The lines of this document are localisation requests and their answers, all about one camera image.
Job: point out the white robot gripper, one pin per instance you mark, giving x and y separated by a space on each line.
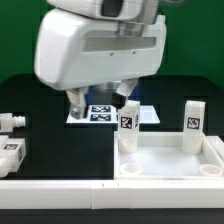
74 51

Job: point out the white square table top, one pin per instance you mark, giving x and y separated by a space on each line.
159 155

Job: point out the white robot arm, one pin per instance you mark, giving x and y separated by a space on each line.
106 86

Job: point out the white marker sheet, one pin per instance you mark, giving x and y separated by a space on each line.
107 114

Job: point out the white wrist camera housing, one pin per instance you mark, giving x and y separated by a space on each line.
120 10

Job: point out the white front obstacle rail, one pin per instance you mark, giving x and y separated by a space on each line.
111 194

